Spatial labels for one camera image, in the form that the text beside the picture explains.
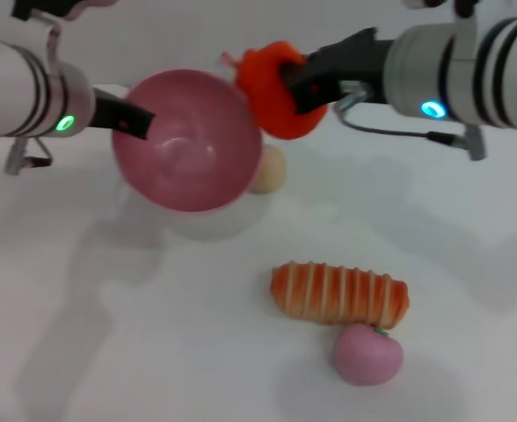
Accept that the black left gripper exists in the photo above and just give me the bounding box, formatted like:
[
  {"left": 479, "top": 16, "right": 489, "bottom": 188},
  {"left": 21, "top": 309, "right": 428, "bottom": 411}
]
[{"left": 89, "top": 86, "right": 157, "bottom": 142}]

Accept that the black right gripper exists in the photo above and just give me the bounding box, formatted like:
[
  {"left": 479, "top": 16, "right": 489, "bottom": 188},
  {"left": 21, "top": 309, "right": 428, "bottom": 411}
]
[{"left": 279, "top": 27, "right": 395, "bottom": 117}]

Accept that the orange toy fruit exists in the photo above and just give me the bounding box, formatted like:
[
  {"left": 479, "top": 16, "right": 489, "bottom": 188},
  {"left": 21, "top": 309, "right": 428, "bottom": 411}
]
[{"left": 222, "top": 40, "right": 331, "bottom": 142}]

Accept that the pink plastic bowl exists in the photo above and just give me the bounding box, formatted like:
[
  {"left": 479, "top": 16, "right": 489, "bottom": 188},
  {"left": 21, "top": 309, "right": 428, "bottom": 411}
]
[{"left": 111, "top": 68, "right": 264, "bottom": 214}]

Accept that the beige toy ball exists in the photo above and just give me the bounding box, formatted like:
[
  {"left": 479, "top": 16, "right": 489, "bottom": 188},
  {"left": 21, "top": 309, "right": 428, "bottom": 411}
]
[{"left": 251, "top": 146, "right": 288, "bottom": 195}]

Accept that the orange striped toy bread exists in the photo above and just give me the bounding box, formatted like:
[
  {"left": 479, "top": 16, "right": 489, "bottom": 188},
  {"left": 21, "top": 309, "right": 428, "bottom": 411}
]
[{"left": 270, "top": 260, "right": 411, "bottom": 331}]

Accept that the pink toy peach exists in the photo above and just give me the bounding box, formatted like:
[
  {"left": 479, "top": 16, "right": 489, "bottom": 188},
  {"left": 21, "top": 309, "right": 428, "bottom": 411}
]
[{"left": 332, "top": 324, "right": 405, "bottom": 388}]

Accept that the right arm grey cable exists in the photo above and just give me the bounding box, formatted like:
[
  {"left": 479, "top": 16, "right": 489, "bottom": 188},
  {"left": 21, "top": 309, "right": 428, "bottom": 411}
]
[{"left": 336, "top": 86, "right": 489, "bottom": 162}]

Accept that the left arm cable plug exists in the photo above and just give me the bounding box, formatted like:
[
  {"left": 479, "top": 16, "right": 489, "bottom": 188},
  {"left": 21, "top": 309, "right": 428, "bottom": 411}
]
[{"left": 3, "top": 135, "right": 54, "bottom": 177}]

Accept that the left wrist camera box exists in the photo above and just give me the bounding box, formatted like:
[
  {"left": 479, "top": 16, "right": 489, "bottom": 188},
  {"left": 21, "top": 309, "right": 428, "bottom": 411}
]
[{"left": 11, "top": 0, "right": 120, "bottom": 22}]

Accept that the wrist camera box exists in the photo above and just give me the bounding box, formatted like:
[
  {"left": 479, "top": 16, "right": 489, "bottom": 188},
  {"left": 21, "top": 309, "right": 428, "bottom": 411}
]
[
  {"left": 400, "top": 0, "right": 491, "bottom": 19},
  {"left": 11, "top": 0, "right": 120, "bottom": 22}
]

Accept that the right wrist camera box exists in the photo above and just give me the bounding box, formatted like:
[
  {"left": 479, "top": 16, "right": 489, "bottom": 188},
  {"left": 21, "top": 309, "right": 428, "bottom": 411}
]
[{"left": 400, "top": 0, "right": 491, "bottom": 19}]

